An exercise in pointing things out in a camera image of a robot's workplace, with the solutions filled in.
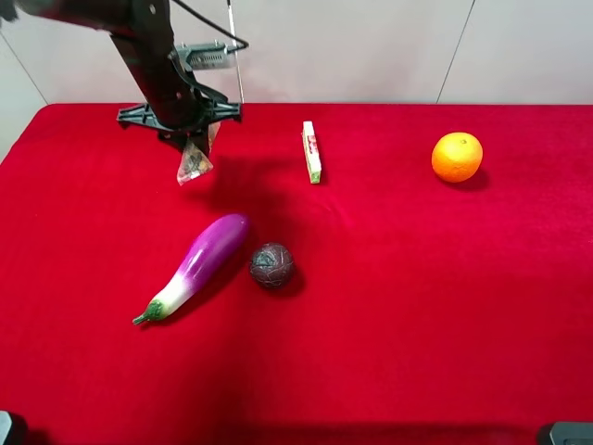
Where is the orange fruit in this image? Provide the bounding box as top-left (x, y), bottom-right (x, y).
top-left (431, 132), bottom-right (483, 184)

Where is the dark purple round fruit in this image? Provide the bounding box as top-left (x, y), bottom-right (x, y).
top-left (249, 242), bottom-right (296, 289)

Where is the purple toy eggplant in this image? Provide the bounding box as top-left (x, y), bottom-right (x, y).
top-left (132, 213), bottom-right (249, 325)

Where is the red velvet table cloth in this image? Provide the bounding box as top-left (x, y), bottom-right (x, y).
top-left (1, 104), bottom-right (592, 444)

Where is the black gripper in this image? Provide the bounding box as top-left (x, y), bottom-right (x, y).
top-left (117, 87), bottom-right (242, 151)

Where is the black camera cable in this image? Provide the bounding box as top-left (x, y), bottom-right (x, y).
top-left (171, 0), bottom-right (250, 53)

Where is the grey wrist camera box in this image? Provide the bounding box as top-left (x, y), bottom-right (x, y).
top-left (175, 41), bottom-right (236, 71)

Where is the red white candy box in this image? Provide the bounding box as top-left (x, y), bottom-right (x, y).
top-left (302, 121), bottom-right (322, 184)

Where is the clear snack packet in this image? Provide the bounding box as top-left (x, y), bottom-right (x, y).
top-left (177, 123), bottom-right (221, 185)

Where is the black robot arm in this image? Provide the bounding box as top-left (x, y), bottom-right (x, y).
top-left (1, 1), bottom-right (249, 154)

